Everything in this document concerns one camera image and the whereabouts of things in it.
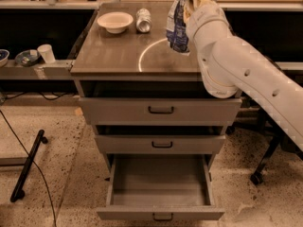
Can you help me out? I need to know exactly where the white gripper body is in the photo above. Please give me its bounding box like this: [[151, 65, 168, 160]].
[[186, 3, 233, 48]]

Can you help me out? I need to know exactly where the blue chip bag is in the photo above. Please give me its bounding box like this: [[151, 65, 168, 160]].
[[166, 0, 189, 54]]

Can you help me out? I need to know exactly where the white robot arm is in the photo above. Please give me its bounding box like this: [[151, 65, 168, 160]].
[[183, 0, 303, 150]]

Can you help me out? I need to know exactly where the white bowl on counter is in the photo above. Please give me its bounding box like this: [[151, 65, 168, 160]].
[[97, 12, 134, 34]]

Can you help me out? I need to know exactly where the grey drawer cabinet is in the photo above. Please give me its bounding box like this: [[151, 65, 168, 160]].
[[71, 2, 229, 167]]

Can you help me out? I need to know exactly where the top grey drawer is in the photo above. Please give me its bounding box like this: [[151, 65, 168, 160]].
[[80, 97, 241, 126]]

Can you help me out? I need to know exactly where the grey drawer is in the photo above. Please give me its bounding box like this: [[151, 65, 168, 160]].
[[80, 97, 241, 126], [96, 135, 225, 154], [98, 154, 224, 221]]

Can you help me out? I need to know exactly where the middle grey drawer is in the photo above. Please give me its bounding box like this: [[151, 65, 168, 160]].
[[96, 135, 225, 154]]

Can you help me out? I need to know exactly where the bottom grey drawer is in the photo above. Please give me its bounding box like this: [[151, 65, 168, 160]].
[[98, 154, 224, 221]]

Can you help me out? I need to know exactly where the silver soda can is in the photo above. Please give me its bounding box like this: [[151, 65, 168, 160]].
[[136, 9, 152, 33]]

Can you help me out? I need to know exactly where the black office chair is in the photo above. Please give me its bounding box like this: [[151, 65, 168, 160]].
[[226, 108, 303, 185]]

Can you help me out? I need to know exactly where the white paper cup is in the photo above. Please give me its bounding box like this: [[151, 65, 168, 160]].
[[37, 44, 56, 63]]

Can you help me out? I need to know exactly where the blue bowl with items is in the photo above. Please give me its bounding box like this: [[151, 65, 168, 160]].
[[15, 49, 41, 67]]

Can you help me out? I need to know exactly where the blue bowl at edge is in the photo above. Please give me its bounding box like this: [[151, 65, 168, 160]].
[[0, 49, 9, 67]]

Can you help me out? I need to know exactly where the black floor bar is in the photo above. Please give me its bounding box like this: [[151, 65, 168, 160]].
[[10, 130, 48, 202]]

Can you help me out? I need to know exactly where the grey side shelf rail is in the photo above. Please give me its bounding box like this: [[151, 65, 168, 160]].
[[0, 60, 74, 80]]

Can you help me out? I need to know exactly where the black floor cable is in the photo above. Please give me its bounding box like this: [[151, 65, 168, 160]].
[[0, 109, 58, 227]]

